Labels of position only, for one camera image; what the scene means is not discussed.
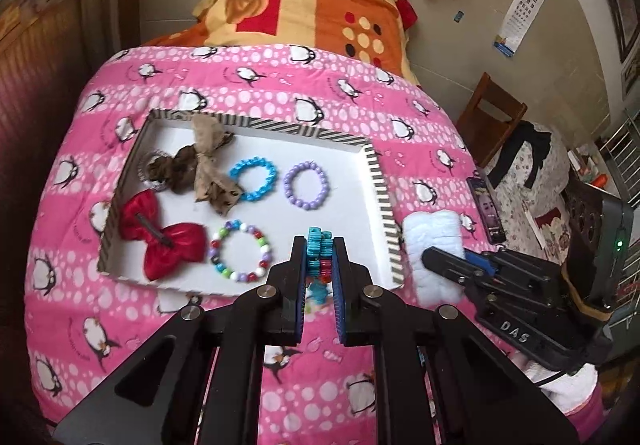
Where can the dark smartphone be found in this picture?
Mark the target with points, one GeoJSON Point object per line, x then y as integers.
{"type": "Point", "coordinates": [487, 210]}

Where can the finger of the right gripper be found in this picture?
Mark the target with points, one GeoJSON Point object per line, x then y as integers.
{"type": "Point", "coordinates": [484, 260]}
{"type": "Point", "coordinates": [450, 267]}

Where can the red satin bow clip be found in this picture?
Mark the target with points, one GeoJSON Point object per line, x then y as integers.
{"type": "Point", "coordinates": [167, 248]}

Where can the pink penguin quilt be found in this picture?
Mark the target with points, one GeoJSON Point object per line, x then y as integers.
{"type": "Point", "coordinates": [81, 325]}

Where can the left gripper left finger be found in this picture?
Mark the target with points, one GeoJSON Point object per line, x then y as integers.
{"type": "Point", "coordinates": [197, 379]}

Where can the striped shallow box tray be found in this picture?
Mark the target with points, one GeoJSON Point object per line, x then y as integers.
{"type": "Point", "coordinates": [357, 207]}

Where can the white fluffy scrunchie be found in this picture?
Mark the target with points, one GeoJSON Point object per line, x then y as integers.
{"type": "Point", "coordinates": [423, 230]}

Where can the orange yellow folded blanket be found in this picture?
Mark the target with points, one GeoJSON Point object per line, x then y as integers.
{"type": "Point", "coordinates": [369, 31]}

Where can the leopard brown bow scrunchie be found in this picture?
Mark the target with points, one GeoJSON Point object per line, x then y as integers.
{"type": "Point", "coordinates": [195, 167]}

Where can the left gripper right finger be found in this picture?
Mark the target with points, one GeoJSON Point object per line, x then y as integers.
{"type": "Point", "coordinates": [438, 379]}

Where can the wooden chair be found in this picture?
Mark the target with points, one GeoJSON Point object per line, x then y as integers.
{"type": "Point", "coordinates": [489, 118]}

